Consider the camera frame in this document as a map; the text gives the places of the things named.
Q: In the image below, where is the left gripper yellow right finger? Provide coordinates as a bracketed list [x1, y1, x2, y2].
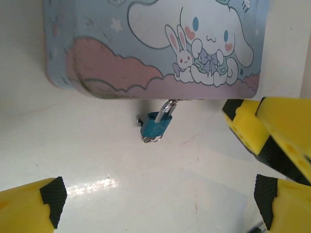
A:
[253, 174, 311, 233]

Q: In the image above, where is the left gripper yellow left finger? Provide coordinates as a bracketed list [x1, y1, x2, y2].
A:
[0, 176, 68, 233]

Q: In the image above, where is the small teal padlock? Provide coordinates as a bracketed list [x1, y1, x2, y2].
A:
[140, 99, 179, 139]

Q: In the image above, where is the pastel cartoon tin box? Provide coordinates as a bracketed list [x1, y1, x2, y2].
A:
[42, 0, 269, 100]

